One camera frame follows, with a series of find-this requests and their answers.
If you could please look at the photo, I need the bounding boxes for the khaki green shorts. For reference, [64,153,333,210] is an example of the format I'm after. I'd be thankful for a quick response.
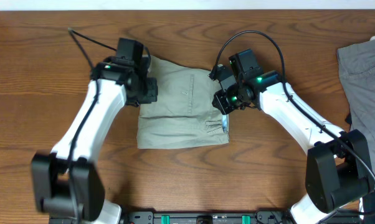
[136,57,229,149]

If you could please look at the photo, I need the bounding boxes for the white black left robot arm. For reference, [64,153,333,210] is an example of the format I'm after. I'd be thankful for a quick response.
[31,38,158,223]

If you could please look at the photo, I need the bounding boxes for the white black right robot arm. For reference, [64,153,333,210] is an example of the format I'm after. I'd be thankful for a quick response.
[209,49,375,223]

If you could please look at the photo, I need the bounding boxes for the grey shorts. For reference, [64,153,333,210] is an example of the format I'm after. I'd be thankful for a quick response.
[337,37,375,173]

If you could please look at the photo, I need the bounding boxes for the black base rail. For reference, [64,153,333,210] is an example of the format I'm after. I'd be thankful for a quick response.
[48,210,363,224]

